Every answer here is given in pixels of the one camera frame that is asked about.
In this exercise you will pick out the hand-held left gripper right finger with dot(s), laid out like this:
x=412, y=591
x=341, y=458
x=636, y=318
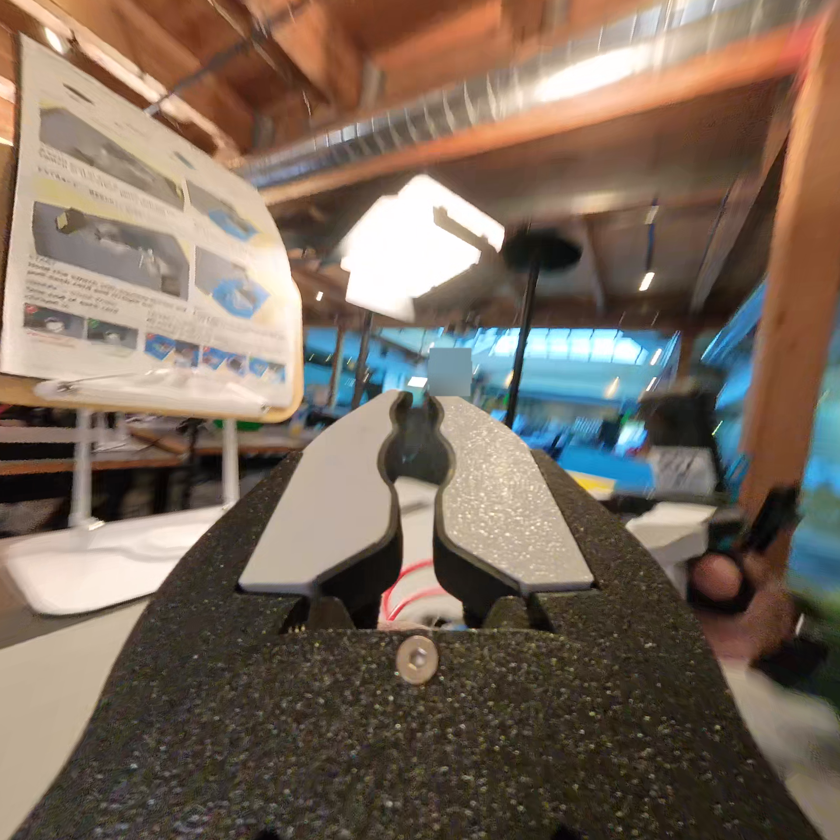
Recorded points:
x=512, y=512

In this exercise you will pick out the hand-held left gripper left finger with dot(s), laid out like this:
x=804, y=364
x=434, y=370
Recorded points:
x=328, y=512

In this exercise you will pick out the person's right hand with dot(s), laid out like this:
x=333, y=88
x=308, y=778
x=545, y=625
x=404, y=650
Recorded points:
x=774, y=623

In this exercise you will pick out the instruction board on white stand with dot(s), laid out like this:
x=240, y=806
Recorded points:
x=98, y=558

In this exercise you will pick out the black lamp pole with disc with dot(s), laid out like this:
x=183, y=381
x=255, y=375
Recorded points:
x=541, y=253

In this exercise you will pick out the square light panel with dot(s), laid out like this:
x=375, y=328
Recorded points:
x=413, y=256

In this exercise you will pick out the printed instruction sheet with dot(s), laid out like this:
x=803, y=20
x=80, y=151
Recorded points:
x=131, y=262

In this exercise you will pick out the wooden post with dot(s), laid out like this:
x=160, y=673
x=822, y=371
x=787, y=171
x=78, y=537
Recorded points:
x=800, y=295

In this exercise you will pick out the silver air duct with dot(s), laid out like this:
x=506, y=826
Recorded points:
x=525, y=85

